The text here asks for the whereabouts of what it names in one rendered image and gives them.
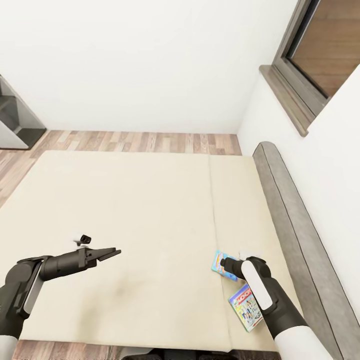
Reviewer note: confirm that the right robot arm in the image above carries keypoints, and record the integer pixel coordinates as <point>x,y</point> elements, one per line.
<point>292,335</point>

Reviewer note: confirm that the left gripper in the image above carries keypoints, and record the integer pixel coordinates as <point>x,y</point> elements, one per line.
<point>82,259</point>

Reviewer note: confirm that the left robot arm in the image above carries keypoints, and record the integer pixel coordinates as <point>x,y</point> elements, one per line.
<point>25,280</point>

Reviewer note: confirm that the bed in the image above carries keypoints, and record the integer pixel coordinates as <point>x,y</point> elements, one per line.
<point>169,213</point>

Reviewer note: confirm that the desk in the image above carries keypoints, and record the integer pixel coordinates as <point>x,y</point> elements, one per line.
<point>19,126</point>

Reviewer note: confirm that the board game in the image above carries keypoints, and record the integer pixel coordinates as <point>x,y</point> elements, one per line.
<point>216,266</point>
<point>246,308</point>

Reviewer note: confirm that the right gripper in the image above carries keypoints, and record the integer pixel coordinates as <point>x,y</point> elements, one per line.
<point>231,265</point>

